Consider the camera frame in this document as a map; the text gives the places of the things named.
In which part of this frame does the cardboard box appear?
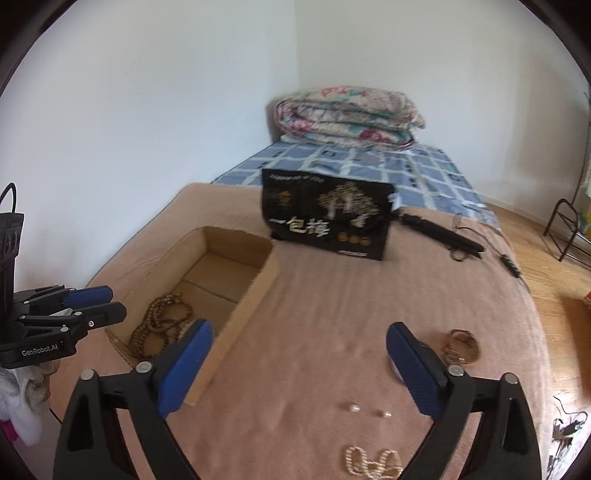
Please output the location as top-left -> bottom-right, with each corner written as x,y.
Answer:
105,225 -> 279,407

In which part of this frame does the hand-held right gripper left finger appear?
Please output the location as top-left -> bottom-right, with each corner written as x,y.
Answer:
53,318 -> 215,480

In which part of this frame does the brown strap wristwatch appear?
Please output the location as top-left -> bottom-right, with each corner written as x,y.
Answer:
438,329 -> 481,366

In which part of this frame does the white bead necklace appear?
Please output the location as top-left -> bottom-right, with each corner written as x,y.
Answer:
342,445 -> 407,480

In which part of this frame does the black snack bag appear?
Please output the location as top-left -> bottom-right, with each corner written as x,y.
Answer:
261,167 -> 397,261

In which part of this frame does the pink blanket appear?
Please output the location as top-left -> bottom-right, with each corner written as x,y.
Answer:
46,182 -> 555,480

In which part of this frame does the black hair straightener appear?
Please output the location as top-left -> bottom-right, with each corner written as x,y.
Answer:
392,208 -> 485,259

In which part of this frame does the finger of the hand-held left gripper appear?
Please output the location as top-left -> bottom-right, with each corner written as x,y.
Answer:
14,285 -> 114,320
18,302 -> 128,345

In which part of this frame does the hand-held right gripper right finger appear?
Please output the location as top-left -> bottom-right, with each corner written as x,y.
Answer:
386,322 -> 542,480

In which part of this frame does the black metal clothes rack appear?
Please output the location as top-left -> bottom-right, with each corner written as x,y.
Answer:
542,90 -> 591,271

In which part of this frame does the black cable with switch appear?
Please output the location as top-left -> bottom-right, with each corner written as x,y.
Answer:
450,212 -> 522,280

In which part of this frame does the white cloth with black print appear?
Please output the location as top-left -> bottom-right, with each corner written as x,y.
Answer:
549,392 -> 591,464

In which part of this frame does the brown wooden bead necklace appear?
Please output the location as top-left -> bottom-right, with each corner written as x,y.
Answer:
128,294 -> 195,363

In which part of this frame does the folded floral quilt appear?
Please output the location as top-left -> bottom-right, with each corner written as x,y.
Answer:
272,86 -> 426,146

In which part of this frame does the blue plaid bedsheet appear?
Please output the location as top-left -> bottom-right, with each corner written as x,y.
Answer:
210,141 -> 502,229

